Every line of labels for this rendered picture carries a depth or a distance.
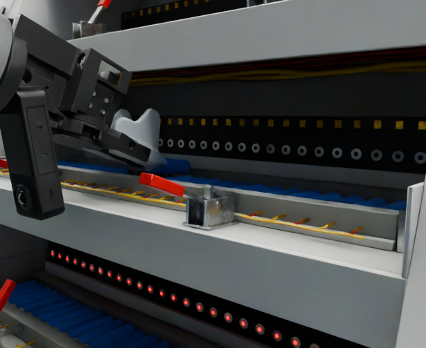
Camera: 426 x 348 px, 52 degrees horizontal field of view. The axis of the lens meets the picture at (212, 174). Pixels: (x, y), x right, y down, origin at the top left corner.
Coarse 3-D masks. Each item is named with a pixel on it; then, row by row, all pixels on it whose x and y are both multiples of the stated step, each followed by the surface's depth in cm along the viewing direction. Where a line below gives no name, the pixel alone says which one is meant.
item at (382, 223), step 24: (72, 168) 54; (120, 192) 45; (144, 192) 45; (192, 192) 41; (240, 192) 38; (240, 216) 35; (264, 216) 36; (288, 216) 35; (312, 216) 33; (336, 216) 32; (360, 216) 31; (384, 216) 30
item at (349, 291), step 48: (0, 144) 66; (0, 192) 53; (96, 240) 41; (144, 240) 37; (192, 240) 34; (240, 240) 31; (288, 240) 31; (240, 288) 31; (288, 288) 28; (336, 288) 26; (384, 288) 25; (384, 336) 25
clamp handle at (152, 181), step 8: (144, 176) 30; (152, 176) 30; (144, 184) 30; (152, 184) 30; (160, 184) 30; (168, 184) 31; (176, 184) 31; (168, 192) 31; (176, 192) 32; (184, 192) 32; (208, 192) 35; (200, 200) 34
